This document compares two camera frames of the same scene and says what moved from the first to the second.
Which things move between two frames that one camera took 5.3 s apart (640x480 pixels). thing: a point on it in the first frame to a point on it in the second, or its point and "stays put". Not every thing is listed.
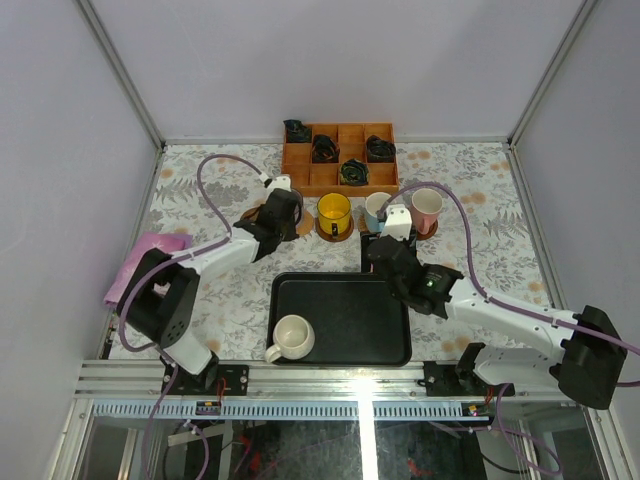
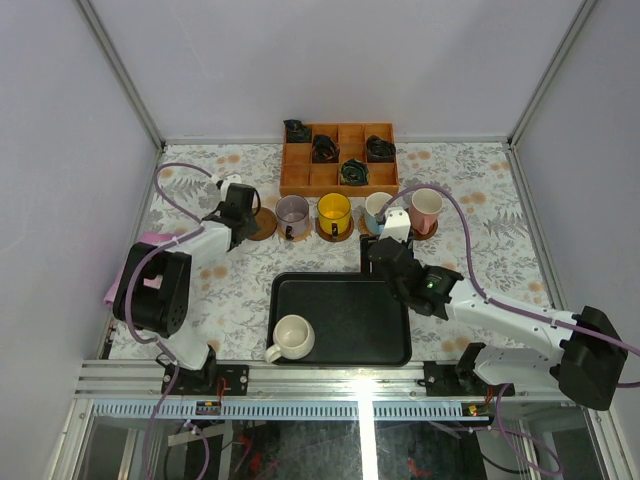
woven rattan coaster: x=362 y=223 stays put
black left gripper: x=285 y=211 to x=245 y=210
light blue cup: x=374 y=201 stays put
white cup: x=294 y=336 stays put
